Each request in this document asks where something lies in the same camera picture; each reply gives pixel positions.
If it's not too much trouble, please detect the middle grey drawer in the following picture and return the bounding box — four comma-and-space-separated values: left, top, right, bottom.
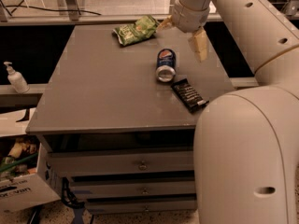
70, 181, 195, 199

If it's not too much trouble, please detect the grey drawer cabinet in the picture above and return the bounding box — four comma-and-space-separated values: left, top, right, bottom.
27, 25, 233, 205

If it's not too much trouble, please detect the black cable on floor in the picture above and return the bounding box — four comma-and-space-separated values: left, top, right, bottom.
0, 0, 102, 17

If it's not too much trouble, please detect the grey metal railing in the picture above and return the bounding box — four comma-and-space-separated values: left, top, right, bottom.
0, 10, 222, 28

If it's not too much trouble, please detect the green chip bag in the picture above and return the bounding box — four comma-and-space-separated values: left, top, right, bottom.
113, 15, 159, 46

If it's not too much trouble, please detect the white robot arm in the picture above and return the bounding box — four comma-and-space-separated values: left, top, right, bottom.
172, 0, 299, 224

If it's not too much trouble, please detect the white cardboard box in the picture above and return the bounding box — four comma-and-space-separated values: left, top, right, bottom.
0, 108, 62, 212

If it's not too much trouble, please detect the blue pepsi can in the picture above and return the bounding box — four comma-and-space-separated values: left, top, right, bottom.
156, 49, 176, 82

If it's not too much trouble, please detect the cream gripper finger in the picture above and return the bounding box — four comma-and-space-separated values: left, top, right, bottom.
157, 16, 173, 31
188, 28, 207, 63

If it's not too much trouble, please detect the white pump bottle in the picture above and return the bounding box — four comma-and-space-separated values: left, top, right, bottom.
4, 62, 29, 93

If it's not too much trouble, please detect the bottom grey drawer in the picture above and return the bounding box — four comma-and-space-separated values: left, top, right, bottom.
86, 199, 197, 214

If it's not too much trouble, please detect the top grey drawer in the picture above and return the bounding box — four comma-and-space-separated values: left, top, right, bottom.
48, 150, 193, 176

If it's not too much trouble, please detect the grey drawer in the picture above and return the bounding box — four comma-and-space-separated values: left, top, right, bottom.
70, 181, 195, 199
48, 150, 193, 176
86, 199, 197, 214

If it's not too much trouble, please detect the black snack bar wrapper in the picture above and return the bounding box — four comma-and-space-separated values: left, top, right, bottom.
171, 78, 209, 113

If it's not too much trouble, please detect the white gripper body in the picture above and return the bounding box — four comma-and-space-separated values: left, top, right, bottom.
171, 0, 209, 33

